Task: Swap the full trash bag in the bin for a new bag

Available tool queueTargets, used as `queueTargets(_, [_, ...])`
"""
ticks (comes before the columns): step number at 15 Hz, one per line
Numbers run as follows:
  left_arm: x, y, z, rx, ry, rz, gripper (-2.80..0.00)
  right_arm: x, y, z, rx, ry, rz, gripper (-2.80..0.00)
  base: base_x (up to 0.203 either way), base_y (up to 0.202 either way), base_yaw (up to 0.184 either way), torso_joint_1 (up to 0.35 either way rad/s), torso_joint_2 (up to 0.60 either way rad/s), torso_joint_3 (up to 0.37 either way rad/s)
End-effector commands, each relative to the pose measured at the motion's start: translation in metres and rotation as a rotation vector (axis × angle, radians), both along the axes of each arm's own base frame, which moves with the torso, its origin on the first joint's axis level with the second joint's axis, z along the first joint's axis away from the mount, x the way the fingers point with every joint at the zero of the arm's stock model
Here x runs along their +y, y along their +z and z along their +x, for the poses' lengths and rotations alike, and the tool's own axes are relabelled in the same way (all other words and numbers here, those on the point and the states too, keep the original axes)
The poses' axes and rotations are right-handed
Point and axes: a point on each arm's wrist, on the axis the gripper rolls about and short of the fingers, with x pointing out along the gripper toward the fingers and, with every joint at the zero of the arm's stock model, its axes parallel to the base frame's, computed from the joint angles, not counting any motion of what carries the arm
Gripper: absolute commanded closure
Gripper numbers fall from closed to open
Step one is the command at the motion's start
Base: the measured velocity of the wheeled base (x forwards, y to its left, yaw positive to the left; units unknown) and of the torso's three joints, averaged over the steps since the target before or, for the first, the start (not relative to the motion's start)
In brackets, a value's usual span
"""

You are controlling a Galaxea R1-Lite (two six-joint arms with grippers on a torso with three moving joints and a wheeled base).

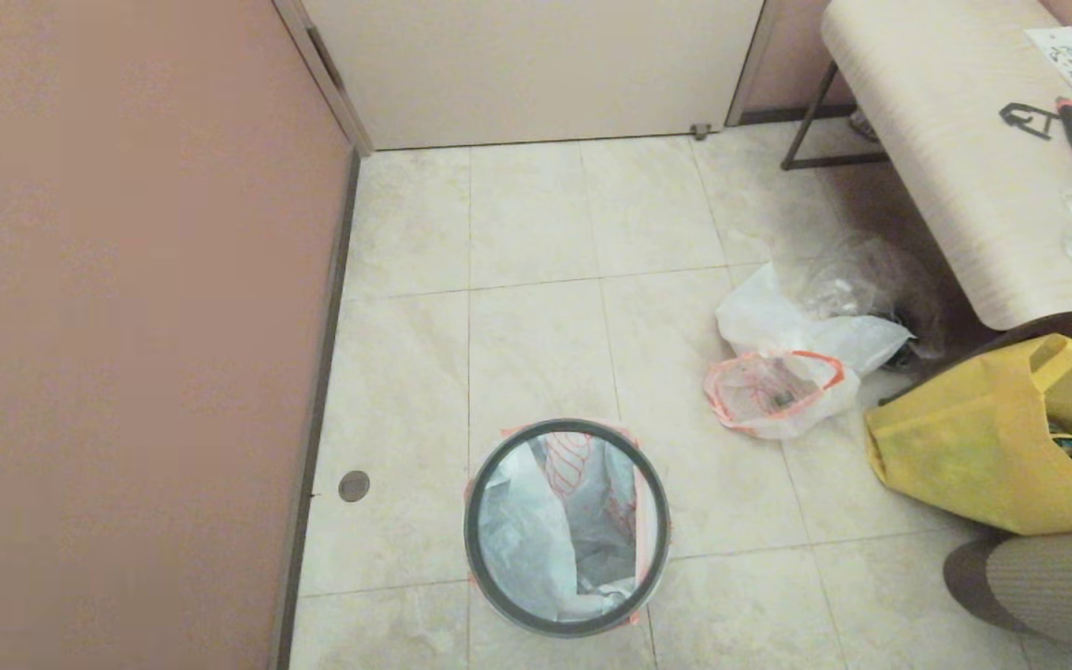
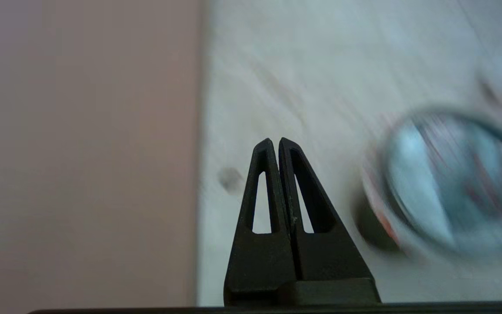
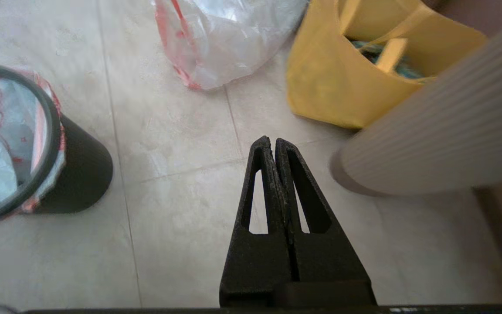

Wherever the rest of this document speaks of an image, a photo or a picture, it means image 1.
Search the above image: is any white red-print trash bag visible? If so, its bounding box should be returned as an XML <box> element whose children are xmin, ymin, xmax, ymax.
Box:
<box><xmin>703</xmin><ymin>261</ymin><xmax>916</xmax><ymax>441</ymax></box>
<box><xmin>465</xmin><ymin>423</ymin><xmax>674</xmax><ymax>630</ymax></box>

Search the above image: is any black bin rim ring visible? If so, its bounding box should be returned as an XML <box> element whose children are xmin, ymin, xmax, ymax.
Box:
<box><xmin>462</xmin><ymin>418</ymin><xmax>672</xmax><ymax>639</ymax></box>

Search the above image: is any clear bag with black items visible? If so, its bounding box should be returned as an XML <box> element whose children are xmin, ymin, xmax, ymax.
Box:
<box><xmin>801</xmin><ymin>232</ymin><xmax>952</xmax><ymax>366</ymax></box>

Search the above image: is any yellow fabric tote bag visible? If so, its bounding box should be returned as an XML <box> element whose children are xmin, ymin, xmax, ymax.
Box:
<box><xmin>865</xmin><ymin>333</ymin><xmax>1072</xmax><ymax>537</ymax></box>

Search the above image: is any white door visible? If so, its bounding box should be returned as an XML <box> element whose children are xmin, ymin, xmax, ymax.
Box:
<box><xmin>299</xmin><ymin>0</ymin><xmax>766</xmax><ymax>151</ymax></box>

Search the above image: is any beige bench with metal legs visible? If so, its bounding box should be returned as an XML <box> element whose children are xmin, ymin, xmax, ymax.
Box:
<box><xmin>782</xmin><ymin>0</ymin><xmax>1072</xmax><ymax>332</ymax></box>

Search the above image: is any black metal hook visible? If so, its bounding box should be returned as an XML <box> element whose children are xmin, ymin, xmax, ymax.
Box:
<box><xmin>998</xmin><ymin>101</ymin><xmax>1062</xmax><ymax>143</ymax></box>

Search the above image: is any beige ribbed bin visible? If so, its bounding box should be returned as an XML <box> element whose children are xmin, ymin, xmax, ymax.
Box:
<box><xmin>943</xmin><ymin>525</ymin><xmax>1072</xmax><ymax>653</ymax></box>

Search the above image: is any grey wall baseboard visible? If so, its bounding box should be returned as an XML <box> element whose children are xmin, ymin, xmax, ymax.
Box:
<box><xmin>266</xmin><ymin>148</ymin><xmax>361</xmax><ymax>670</ymax></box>

